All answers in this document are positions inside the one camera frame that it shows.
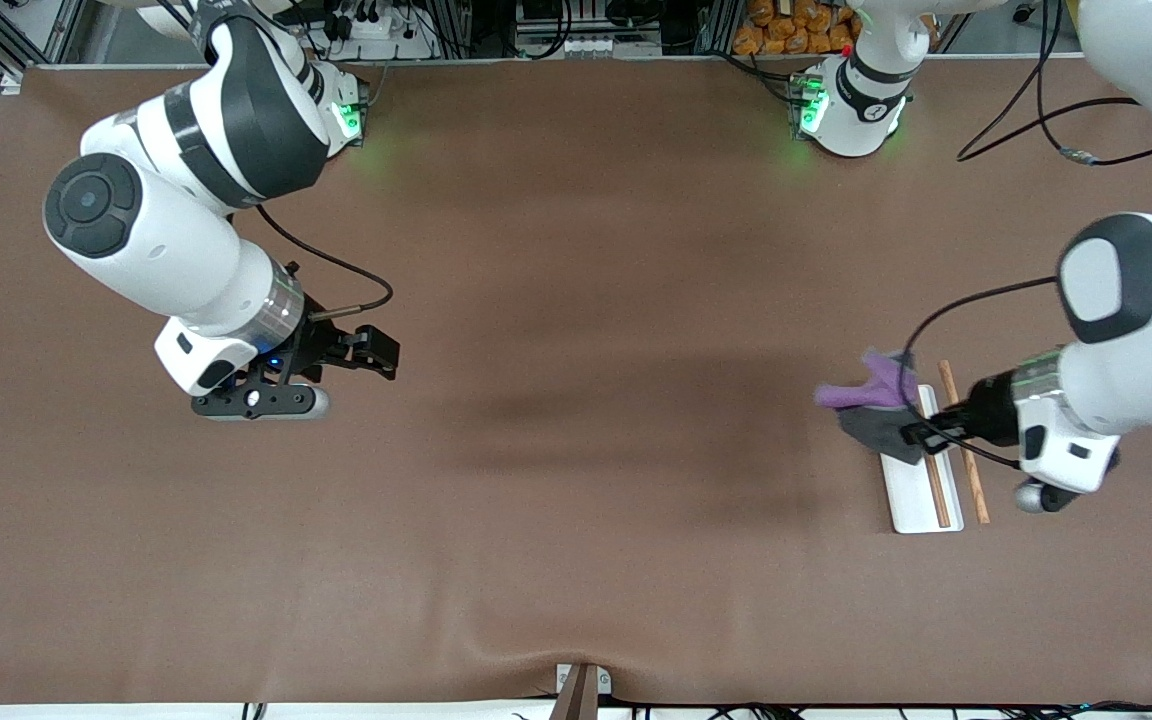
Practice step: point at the pile of orange items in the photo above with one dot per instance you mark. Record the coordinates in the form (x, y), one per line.
(796, 30)

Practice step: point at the camera pole with white bracket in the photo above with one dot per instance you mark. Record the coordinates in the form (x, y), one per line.
(581, 690)

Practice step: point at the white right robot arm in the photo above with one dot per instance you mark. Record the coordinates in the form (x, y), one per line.
(166, 250)

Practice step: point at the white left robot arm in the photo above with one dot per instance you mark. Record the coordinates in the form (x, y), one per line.
(1126, 340)

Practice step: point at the white power strip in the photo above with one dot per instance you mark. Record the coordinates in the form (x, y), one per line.
(371, 27)

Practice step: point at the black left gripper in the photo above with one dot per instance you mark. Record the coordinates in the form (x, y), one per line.
(988, 408)

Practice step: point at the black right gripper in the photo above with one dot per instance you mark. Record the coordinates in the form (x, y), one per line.
(324, 346)

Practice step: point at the brown table mat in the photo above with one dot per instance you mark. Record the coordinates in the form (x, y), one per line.
(576, 300)

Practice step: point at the white rectangular tray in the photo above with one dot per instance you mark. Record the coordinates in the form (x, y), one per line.
(911, 500)

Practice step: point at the grey and purple towel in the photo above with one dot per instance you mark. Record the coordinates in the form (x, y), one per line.
(876, 410)

